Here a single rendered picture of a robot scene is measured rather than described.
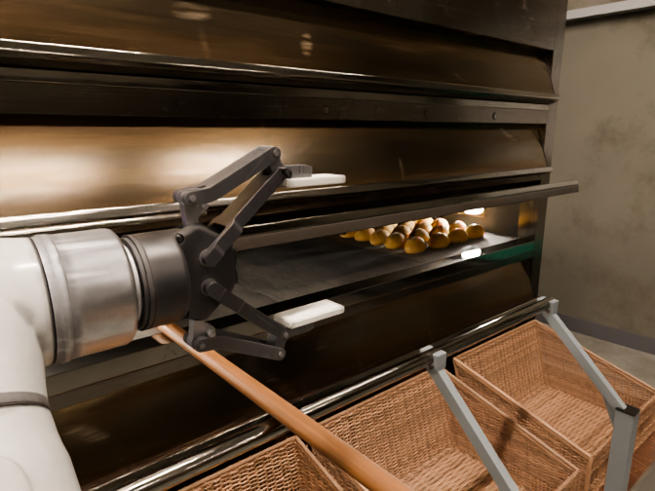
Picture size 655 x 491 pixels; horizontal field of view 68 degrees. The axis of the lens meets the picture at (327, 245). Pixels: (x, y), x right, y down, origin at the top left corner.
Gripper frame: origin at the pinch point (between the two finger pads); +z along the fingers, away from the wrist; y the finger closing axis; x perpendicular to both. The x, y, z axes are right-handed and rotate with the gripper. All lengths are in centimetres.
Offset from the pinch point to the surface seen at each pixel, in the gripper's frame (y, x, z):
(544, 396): 90, -40, 146
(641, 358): 149, -64, 353
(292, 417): 28.5, -13.6, 5.0
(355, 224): 9, -40, 42
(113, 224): 3.4, -44.7, -7.6
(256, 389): 28.3, -23.3, 5.1
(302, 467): 71, -48, 33
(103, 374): 34, -55, -9
